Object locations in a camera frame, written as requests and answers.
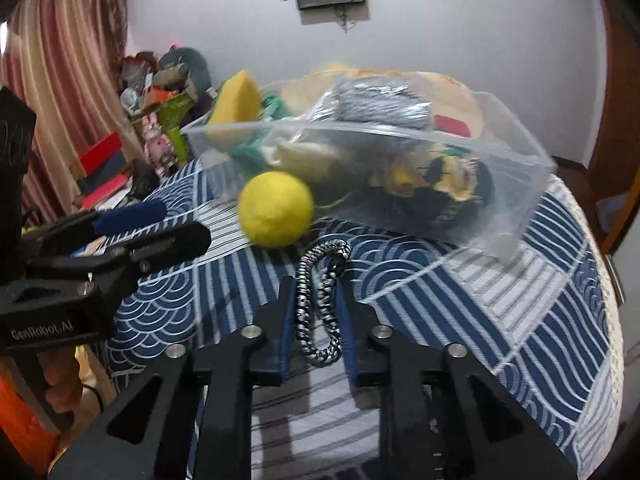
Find yellow green sponge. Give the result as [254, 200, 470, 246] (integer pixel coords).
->
[206, 70, 262, 152]

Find black patterned sock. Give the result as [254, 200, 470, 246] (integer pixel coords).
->
[314, 161, 495, 243]

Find yellow white patterned cloth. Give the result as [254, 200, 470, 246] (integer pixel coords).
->
[271, 138, 482, 201]

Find clear plastic storage box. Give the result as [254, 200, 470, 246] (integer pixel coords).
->
[184, 67, 555, 260]

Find brown wooden door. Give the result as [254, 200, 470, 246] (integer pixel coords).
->
[588, 0, 639, 254]

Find red box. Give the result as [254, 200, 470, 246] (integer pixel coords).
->
[77, 131, 122, 178]

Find green knitted glove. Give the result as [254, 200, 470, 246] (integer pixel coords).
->
[228, 93, 292, 176]

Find pink rabbit figure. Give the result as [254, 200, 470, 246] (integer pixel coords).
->
[142, 112, 178, 178]

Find yellow felt ball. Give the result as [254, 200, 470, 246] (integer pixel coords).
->
[238, 171, 314, 248]

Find grey knit item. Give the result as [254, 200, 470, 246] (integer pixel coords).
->
[305, 75, 433, 130]

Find striped pink brown curtain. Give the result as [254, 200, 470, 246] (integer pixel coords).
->
[1, 0, 142, 220]

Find black white braided rope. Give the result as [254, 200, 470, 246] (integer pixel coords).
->
[293, 237, 353, 369]

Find person's left hand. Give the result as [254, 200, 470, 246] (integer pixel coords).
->
[38, 347, 82, 413]

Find blue white patterned tablecloth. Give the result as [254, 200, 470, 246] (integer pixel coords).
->
[98, 162, 624, 479]

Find green box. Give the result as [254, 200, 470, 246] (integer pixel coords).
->
[131, 92, 194, 162]

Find grey dinosaur plush toy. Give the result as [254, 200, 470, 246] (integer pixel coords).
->
[152, 47, 212, 102]

